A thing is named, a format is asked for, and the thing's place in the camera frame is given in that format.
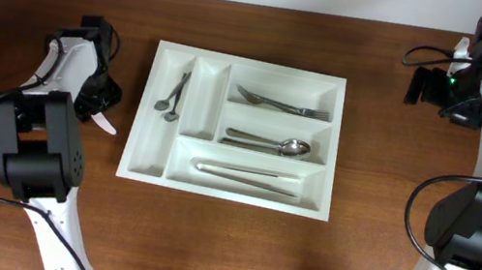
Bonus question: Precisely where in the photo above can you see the pink plastic knife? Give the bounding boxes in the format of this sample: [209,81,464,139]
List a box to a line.
[91,112,117,135]

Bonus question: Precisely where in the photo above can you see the small steel teaspoon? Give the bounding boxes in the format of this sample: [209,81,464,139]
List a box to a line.
[153,73,192,111]

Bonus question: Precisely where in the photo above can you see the small dark steel spoon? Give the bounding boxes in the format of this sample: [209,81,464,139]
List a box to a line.
[163,74,191,123]

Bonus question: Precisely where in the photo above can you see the steel fork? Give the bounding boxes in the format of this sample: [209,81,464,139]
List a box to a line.
[256,96,330,122]
[236,84,308,116]

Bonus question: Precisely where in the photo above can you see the steel tablespoon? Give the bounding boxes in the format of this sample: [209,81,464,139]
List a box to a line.
[220,137,311,161]
[224,128,312,153]

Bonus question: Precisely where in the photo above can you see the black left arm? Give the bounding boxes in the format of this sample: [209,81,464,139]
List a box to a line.
[0,15,122,270]

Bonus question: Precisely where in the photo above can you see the white plastic cutlery tray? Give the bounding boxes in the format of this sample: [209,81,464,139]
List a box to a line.
[116,41,346,221]

